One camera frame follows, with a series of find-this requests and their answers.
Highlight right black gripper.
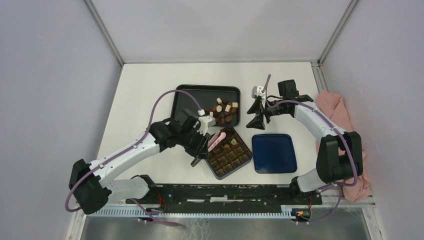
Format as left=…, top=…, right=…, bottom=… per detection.
left=246, top=97, right=288, bottom=131

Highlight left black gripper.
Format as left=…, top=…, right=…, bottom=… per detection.
left=177, top=127, right=211, bottom=160

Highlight pink tongs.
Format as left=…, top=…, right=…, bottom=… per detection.
left=207, top=131, right=227, bottom=152

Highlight black chocolate tray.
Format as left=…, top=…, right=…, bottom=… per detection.
left=176, top=84, right=241, bottom=127

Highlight blue chocolate box with insert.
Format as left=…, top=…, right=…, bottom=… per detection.
left=206, top=126, right=253, bottom=180

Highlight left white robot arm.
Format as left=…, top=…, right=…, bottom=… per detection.
left=68, top=109, right=215, bottom=215

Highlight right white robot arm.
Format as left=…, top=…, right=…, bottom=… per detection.
left=246, top=79, right=364, bottom=204

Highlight blue box lid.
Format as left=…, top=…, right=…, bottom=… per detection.
left=251, top=133, right=298, bottom=174

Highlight pink cloth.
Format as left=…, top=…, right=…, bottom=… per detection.
left=313, top=92, right=371, bottom=204

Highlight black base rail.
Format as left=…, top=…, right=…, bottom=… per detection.
left=137, top=184, right=323, bottom=214

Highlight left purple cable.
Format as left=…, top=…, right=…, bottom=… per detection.
left=64, top=89, right=203, bottom=227

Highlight white cable duct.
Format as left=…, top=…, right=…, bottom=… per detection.
left=86, top=206, right=312, bottom=220

